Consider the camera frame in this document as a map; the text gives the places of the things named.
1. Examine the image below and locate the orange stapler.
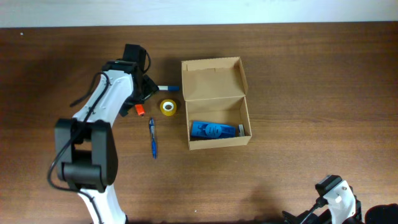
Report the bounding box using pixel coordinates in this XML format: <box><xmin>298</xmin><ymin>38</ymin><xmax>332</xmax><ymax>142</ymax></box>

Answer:
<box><xmin>134</xmin><ymin>104</ymin><xmax>146</xmax><ymax>117</ymax></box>

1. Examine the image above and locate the white marker blue cap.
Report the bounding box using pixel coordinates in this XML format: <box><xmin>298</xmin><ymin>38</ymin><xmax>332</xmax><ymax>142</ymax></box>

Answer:
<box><xmin>158</xmin><ymin>85</ymin><xmax>180</xmax><ymax>91</ymax></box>

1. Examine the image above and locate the yellow tape roll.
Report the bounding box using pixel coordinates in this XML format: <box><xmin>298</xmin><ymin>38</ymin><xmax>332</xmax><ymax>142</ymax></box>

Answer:
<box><xmin>160</xmin><ymin>99</ymin><xmax>177</xmax><ymax>116</ymax></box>

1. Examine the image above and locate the blue ballpoint pen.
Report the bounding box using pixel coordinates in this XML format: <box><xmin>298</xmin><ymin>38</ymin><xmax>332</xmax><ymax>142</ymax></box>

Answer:
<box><xmin>149</xmin><ymin>118</ymin><xmax>157</xmax><ymax>159</ymax></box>

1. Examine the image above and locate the brown cardboard box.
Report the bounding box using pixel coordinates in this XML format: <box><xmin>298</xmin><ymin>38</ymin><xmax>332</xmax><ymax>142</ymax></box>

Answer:
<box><xmin>182</xmin><ymin>57</ymin><xmax>252</xmax><ymax>151</ymax></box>

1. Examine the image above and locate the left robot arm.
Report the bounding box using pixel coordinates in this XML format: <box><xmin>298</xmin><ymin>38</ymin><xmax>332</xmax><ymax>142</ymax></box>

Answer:
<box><xmin>47</xmin><ymin>44</ymin><xmax>159</xmax><ymax>223</ymax></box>

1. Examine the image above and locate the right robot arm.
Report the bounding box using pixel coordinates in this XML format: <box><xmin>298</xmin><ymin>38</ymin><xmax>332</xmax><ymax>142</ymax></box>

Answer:
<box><xmin>282</xmin><ymin>175</ymin><xmax>397</xmax><ymax>224</ymax></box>

